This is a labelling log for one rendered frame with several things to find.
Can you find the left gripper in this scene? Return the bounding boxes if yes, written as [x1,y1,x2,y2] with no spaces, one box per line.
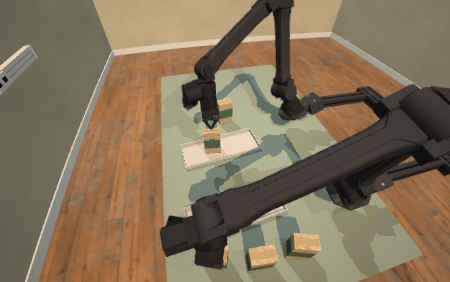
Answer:
[194,247,225,269]

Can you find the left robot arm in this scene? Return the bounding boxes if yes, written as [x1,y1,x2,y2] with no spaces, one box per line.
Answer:
[160,84,450,257]

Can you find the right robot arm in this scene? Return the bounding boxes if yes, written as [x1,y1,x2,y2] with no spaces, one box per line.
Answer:
[182,0,305,117]

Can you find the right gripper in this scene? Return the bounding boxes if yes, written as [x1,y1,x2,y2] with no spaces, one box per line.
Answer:
[202,96,219,129]

